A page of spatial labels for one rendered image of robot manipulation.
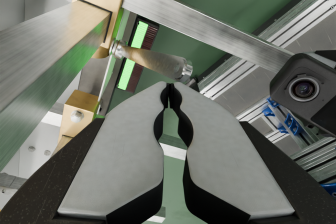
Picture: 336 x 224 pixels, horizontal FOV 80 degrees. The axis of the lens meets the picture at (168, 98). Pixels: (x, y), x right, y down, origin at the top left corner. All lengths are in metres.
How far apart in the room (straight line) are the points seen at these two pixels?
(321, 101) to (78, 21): 0.21
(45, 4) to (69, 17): 0.37
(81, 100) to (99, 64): 0.11
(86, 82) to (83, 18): 0.31
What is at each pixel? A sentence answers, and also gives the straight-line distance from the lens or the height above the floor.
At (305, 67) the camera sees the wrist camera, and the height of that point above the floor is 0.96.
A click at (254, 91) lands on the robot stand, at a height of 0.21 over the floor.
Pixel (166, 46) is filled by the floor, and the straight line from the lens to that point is 1.17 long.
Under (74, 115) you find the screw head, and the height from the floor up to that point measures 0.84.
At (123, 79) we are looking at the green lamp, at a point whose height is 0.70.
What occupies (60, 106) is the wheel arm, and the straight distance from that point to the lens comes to 0.42.
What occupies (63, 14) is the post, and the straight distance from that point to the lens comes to 0.20.
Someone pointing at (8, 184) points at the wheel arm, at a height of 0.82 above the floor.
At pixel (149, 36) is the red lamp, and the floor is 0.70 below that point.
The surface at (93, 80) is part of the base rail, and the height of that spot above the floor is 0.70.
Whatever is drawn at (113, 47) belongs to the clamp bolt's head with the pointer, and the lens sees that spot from 0.29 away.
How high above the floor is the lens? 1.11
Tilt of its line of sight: 57 degrees down
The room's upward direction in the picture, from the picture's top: 178 degrees clockwise
